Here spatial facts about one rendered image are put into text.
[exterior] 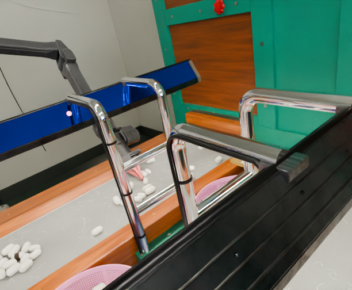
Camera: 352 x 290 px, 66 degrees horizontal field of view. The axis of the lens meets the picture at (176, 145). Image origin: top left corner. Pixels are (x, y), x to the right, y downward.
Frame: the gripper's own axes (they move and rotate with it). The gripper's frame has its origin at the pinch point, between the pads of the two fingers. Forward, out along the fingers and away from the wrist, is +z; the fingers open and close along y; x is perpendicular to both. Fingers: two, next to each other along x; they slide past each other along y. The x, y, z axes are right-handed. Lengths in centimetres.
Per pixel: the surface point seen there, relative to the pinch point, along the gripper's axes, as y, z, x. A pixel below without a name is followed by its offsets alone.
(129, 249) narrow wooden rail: -19.8, 19.6, -14.3
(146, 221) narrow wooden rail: -12.4, 16.3, -15.3
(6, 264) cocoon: -45.3, 3.1, -4.2
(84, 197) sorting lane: -18.7, -6.4, 6.5
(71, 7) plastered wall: 75, -205, 75
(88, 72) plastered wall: 71, -166, 122
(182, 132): -17, 18, -62
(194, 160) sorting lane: 20.0, 5.8, -2.5
